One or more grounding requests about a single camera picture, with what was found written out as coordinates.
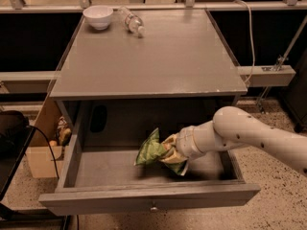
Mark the black cable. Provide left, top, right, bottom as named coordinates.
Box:
left=27, top=124, right=60, bottom=179

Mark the metal frame rail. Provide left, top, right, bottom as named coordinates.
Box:
left=0, top=65, right=295, bottom=94

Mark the white cable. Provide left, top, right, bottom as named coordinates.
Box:
left=233, top=0, right=256, bottom=84

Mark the black chair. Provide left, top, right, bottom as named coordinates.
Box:
left=0, top=110, right=35, bottom=219

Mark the grey wooden cabinet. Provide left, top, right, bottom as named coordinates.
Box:
left=51, top=10, right=247, bottom=148

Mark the grey open top drawer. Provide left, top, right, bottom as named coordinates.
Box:
left=38, top=99, right=261, bottom=217

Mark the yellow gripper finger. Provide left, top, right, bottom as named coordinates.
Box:
left=160, top=149, right=187, bottom=164
left=161, top=134, right=177, bottom=150

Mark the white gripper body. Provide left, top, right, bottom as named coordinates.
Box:
left=176, top=125, right=207, bottom=160

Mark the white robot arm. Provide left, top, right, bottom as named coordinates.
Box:
left=162, top=106, right=307, bottom=176

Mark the green jalapeno chip bag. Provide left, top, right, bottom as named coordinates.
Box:
left=134, top=128, right=188, bottom=176

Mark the cardboard box with items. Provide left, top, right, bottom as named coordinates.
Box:
left=26, top=98, right=72, bottom=178

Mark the clear plastic water bottle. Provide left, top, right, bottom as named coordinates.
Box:
left=118, top=7, right=145, bottom=37

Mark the white ceramic bowl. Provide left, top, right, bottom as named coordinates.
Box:
left=83, top=5, right=113, bottom=30

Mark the round metal drawer knob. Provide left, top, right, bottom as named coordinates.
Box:
left=150, top=206, right=158, bottom=213

